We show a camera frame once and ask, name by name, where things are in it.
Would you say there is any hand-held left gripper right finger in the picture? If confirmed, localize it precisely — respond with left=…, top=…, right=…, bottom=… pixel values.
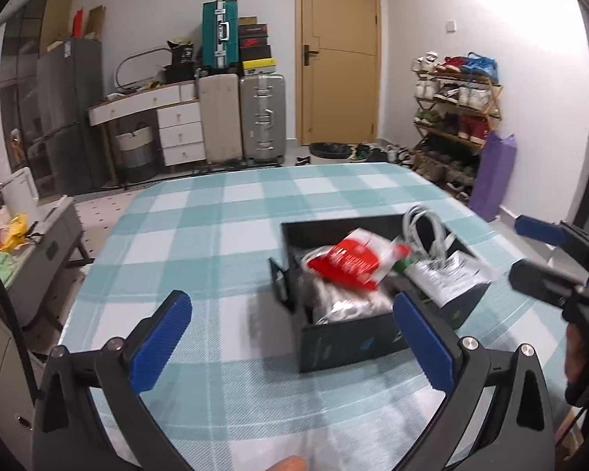
left=391, top=291, right=556, bottom=471

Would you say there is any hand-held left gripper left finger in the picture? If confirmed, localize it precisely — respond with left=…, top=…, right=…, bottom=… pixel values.
left=29, top=289, right=194, bottom=471

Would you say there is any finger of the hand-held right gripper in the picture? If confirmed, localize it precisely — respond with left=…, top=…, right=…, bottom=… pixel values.
left=509, top=260, right=586, bottom=311
left=514, top=215, right=570, bottom=247

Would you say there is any white printed packet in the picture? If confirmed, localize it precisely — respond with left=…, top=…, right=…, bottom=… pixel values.
left=412, top=250, right=492, bottom=307

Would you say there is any black cardboard box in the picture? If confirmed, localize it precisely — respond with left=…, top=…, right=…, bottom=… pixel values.
left=269, top=213, right=494, bottom=374

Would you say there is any clear bag of cables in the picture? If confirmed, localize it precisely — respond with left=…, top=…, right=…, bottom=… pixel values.
left=302, top=250, right=393, bottom=325

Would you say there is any white cable bundle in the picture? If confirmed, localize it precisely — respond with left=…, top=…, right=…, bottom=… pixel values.
left=402, top=205, right=455, bottom=270

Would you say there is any red and white packet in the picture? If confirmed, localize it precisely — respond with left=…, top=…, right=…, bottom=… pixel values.
left=307, top=228, right=393, bottom=292

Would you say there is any person's right hand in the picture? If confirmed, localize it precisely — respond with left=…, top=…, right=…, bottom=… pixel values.
left=564, top=323, right=589, bottom=389

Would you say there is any person's left hand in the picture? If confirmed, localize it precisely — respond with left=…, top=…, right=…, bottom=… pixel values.
left=262, top=455, right=308, bottom=471

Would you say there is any purple fabric bag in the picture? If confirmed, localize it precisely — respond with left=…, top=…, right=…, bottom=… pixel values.
left=468, top=130, right=517, bottom=221

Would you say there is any teal checked tablecloth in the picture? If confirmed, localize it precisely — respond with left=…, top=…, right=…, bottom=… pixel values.
left=59, top=162, right=570, bottom=471

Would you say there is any wooden shoe rack with shoes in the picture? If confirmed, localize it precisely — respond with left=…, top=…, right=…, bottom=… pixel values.
left=412, top=51, right=504, bottom=202

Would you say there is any grey cabinet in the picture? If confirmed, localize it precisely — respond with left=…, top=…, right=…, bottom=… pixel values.
left=0, top=196, right=91, bottom=471

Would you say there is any pile of shoes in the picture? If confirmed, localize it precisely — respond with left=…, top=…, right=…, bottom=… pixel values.
left=348, top=141, right=415, bottom=165

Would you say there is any yellow plastic bag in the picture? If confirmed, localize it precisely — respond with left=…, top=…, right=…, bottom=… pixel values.
left=0, top=213, right=30, bottom=251

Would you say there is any woven laundry basket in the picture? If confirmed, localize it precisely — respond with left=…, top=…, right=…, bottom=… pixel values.
left=115, top=125, right=158, bottom=182

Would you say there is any white desk with drawers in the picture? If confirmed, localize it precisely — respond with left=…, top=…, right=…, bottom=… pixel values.
left=88, top=81, right=207, bottom=168

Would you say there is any beige suitcase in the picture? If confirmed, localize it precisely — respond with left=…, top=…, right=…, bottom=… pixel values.
left=198, top=73, right=241, bottom=164

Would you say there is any tan wooden door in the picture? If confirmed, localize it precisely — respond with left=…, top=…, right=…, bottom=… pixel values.
left=294, top=0, right=380, bottom=147

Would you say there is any silver suitcase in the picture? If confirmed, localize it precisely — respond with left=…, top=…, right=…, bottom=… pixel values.
left=239, top=73, right=288, bottom=164

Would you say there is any grey refrigerator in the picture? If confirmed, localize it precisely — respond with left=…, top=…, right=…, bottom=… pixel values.
left=37, top=38, right=104, bottom=192

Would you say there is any black shopping bag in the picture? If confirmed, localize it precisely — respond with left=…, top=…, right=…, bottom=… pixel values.
left=164, top=39, right=199, bottom=84

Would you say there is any dark glass wardrobe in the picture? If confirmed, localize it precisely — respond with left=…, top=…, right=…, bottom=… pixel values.
left=0, top=0, right=50, bottom=192

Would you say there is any stack of shoe boxes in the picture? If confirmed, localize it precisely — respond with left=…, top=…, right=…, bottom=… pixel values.
left=238, top=16, right=278, bottom=77

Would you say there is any teal suitcase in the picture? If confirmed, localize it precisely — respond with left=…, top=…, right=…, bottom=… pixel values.
left=202, top=0, right=240, bottom=69

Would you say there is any brown cardboard box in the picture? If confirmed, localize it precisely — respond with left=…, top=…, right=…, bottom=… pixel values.
left=86, top=5, right=106, bottom=40

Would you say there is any tall flat cardboard box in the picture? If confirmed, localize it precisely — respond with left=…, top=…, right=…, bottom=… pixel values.
left=39, top=0, right=74, bottom=55

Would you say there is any black cable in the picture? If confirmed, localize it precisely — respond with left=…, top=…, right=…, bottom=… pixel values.
left=0, top=243, right=45, bottom=393

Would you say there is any curved chrome frame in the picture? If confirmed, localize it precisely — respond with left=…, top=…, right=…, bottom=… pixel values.
left=115, top=45, right=170, bottom=90

